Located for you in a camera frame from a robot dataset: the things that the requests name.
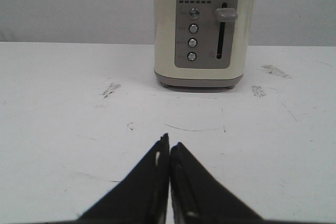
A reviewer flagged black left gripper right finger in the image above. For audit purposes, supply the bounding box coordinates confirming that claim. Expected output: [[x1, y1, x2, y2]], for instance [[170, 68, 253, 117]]
[[170, 143, 264, 223]]

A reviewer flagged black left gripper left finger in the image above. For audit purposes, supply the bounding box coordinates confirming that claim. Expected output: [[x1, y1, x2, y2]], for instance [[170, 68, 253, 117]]
[[77, 133, 170, 223]]

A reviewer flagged cream two-slot toaster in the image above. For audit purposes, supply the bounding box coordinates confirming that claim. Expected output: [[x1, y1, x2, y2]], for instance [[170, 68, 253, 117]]
[[154, 0, 254, 89]]

